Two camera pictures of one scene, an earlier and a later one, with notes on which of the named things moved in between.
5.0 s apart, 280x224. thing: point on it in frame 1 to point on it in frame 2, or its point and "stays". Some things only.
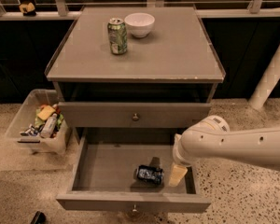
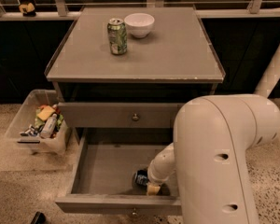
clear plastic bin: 35,123 stays
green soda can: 118,36 stays
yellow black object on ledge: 27,8 stays
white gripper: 177,152 to 156,176
